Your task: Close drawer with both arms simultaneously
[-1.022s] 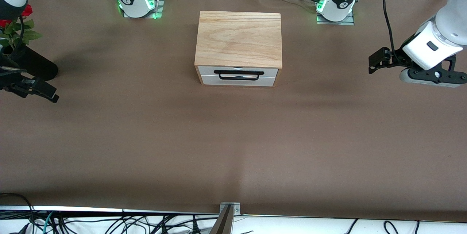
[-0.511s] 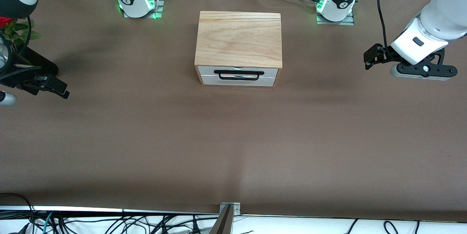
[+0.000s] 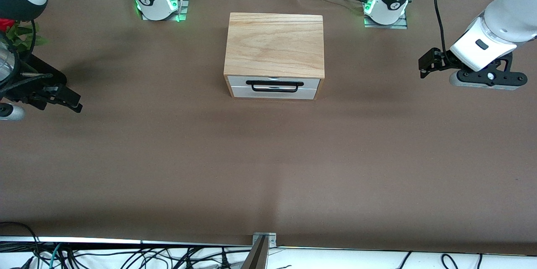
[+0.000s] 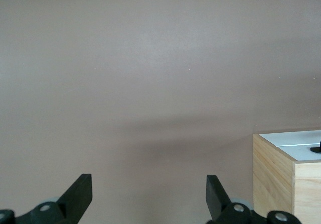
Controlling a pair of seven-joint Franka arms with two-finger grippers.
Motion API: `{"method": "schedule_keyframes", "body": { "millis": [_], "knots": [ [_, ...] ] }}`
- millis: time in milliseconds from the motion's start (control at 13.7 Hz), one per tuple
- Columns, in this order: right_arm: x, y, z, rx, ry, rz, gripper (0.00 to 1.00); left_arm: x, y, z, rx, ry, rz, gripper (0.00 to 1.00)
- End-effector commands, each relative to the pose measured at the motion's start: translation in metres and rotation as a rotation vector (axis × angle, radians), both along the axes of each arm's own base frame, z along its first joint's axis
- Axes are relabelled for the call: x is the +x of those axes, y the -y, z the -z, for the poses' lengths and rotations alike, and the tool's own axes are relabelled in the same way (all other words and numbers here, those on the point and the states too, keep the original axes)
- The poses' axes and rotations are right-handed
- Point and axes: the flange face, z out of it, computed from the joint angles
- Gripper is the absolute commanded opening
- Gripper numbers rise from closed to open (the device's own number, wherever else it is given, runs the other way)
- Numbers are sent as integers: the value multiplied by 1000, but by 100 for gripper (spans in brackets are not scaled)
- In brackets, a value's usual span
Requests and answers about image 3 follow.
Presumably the black metal drawer handle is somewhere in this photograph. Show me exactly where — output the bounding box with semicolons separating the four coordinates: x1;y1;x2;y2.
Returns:
246;80;304;93

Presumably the wooden drawer with white front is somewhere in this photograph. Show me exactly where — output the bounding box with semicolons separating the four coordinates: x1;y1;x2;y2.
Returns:
227;76;322;89

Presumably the light wooden drawer cabinet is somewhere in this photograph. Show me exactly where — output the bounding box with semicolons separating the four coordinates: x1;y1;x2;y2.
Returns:
224;13;326;101

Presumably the brown table cover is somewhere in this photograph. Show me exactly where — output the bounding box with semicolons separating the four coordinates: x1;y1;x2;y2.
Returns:
0;0;537;256

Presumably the brown slanted beam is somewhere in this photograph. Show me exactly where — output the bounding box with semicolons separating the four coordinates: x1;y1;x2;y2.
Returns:
240;235;269;269

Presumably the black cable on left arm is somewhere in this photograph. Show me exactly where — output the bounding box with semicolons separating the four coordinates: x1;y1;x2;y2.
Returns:
433;0;451;57

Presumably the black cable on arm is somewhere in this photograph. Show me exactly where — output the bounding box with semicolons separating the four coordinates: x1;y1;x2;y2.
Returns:
433;0;451;57
0;17;38;89

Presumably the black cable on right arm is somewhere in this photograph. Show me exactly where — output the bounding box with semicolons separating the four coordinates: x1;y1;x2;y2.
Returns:
0;17;38;89

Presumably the black looped floor cable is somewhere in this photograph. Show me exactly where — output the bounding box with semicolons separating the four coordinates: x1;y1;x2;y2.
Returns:
0;221;40;257

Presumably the teal cable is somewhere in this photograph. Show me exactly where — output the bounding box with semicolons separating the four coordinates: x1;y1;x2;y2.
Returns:
48;244;63;269

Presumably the tangled black cable bundle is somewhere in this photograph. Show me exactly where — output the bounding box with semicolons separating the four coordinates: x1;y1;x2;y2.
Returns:
0;242;252;269

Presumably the metal corner bracket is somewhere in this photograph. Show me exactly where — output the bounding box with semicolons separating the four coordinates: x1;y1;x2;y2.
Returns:
252;232;277;248

